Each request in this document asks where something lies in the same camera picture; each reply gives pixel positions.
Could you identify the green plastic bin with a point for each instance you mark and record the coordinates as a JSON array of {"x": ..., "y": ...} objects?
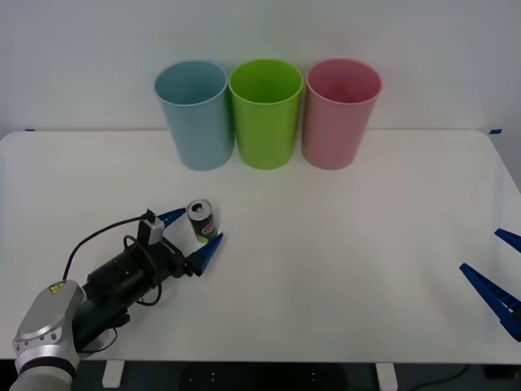
[{"x": 264, "y": 134}]

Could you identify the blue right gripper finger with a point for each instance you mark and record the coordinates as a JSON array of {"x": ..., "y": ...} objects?
[
  {"x": 510, "y": 238},
  {"x": 490, "y": 294}
]

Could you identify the pale blue plastic bin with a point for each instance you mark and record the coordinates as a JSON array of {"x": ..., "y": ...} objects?
[{"x": 199, "y": 134}]

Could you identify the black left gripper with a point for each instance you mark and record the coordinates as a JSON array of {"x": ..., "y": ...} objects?
[{"x": 173, "y": 264}]

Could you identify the white table leg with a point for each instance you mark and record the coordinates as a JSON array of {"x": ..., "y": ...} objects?
[
  {"x": 386, "y": 376},
  {"x": 112, "y": 374}
]

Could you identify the black and green drink can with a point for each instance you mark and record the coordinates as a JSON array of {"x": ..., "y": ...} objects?
[{"x": 203, "y": 225}]

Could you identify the pink plastic bin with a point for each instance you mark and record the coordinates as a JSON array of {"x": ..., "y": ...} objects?
[{"x": 331, "y": 134}]

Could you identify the silver-grey and black left arm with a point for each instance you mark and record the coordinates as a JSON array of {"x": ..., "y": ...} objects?
[{"x": 45, "y": 317}]

